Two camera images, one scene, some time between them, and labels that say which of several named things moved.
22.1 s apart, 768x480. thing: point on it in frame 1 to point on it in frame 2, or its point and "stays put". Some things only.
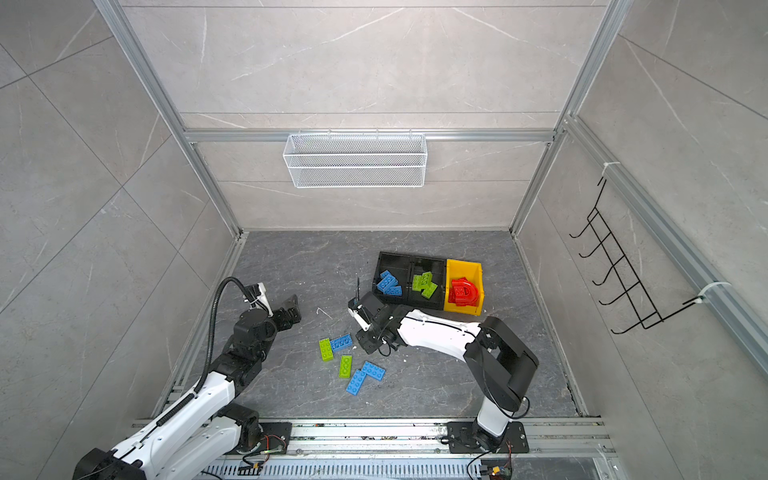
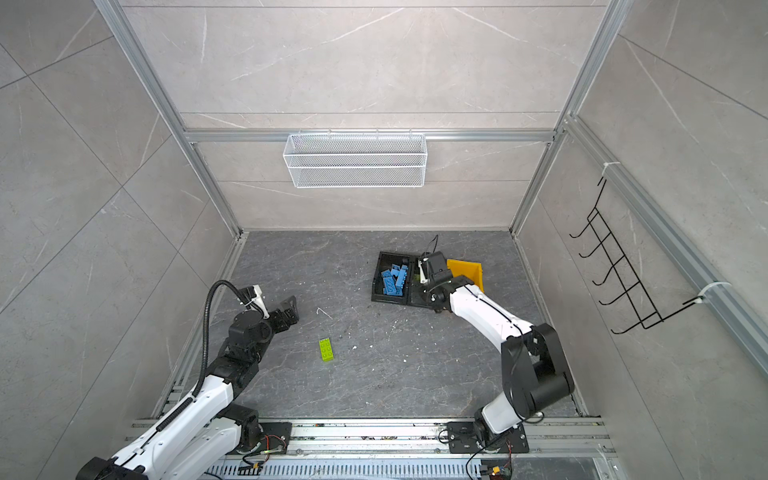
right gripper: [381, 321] to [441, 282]
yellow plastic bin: [472, 272] stays put
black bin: [426, 285] stays put
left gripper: [292, 312] stays put
